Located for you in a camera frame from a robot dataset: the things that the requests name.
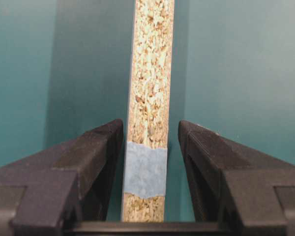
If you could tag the white particle board plank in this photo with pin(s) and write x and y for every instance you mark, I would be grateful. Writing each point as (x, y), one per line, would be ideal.
(145, 162)

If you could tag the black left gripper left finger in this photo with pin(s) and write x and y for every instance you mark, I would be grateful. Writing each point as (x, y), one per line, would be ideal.
(42, 193)

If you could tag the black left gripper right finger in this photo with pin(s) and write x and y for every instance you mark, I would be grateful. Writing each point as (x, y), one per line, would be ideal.
(254, 193)

